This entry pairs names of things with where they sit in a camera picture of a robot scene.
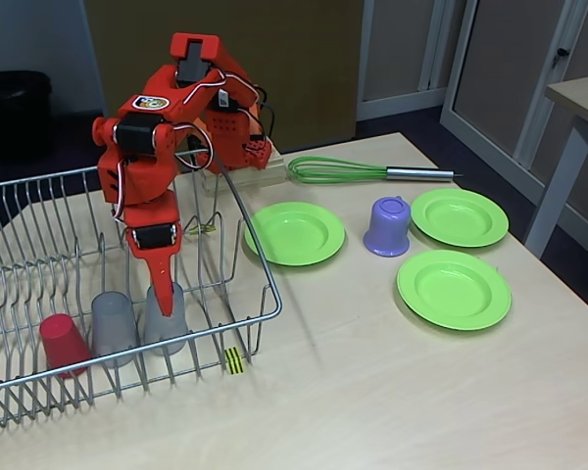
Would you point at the red gripper black motor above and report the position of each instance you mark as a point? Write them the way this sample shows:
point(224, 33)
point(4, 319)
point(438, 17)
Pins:
point(153, 235)

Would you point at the grey translucent plastic cup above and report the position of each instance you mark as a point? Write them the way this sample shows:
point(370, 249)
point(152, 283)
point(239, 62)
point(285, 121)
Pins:
point(112, 323)
point(165, 335)

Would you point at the red plastic cup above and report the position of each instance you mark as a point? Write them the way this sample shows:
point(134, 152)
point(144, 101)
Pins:
point(61, 338)

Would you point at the purple plastic mug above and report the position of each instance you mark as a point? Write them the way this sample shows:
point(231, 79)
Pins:
point(389, 225)

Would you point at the red-orange LeRobot robot arm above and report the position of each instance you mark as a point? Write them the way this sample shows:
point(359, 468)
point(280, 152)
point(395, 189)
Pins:
point(142, 176)

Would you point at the yellow black striped tape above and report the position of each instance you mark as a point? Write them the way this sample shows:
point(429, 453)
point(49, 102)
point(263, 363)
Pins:
point(235, 361)

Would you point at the green plastic plate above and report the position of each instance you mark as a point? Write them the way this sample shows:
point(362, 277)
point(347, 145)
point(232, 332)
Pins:
point(294, 235)
point(453, 291)
point(458, 220)

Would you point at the wooden base block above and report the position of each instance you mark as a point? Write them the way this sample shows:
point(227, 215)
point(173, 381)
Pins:
point(269, 171)

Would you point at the black trash bin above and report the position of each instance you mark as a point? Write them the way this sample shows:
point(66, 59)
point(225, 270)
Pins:
point(14, 117)

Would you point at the brown partition board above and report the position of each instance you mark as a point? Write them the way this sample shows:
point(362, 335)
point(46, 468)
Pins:
point(112, 59)

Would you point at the beige side table grey leg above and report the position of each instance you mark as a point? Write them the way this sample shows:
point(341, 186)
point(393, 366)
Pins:
point(583, 95)

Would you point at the black cabinet lock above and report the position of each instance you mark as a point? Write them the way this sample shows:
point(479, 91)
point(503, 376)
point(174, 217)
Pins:
point(562, 52)

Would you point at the grey cabinet door white frame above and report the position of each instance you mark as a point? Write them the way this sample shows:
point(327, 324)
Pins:
point(397, 39)
point(509, 59)

